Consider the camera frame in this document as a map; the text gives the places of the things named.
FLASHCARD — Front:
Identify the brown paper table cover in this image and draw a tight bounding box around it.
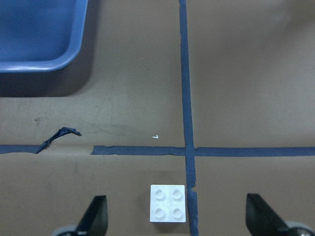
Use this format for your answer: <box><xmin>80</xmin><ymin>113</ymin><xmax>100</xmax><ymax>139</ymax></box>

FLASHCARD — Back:
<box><xmin>0</xmin><ymin>0</ymin><xmax>315</xmax><ymax>236</ymax></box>

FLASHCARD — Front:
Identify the white block near right arm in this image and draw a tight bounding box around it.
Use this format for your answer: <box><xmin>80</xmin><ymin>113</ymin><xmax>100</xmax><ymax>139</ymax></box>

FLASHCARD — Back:
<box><xmin>150</xmin><ymin>184</ymin><xmax>186</xmax><ymax>223</ymax></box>

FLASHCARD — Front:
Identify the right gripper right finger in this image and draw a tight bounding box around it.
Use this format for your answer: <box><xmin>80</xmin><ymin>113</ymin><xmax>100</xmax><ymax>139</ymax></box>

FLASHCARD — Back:
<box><xmin>246</xmin><ymin>193</ymin><xmax>288</xmax><ymax>236</ymax></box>

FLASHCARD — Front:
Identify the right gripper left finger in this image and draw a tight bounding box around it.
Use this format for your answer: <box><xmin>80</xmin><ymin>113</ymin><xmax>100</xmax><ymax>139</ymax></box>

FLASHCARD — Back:
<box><xmin>75</xmin><ymin>195</ymin><xmax>108</xmax><ymax>236</ymax></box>

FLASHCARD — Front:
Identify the blue plastic tray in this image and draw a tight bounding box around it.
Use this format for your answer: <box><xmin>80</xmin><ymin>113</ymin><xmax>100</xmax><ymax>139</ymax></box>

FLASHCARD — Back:
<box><xmin>0</xmin><ymin>0</ymin><xmax>88</xmax><ymax>73</ymax></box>

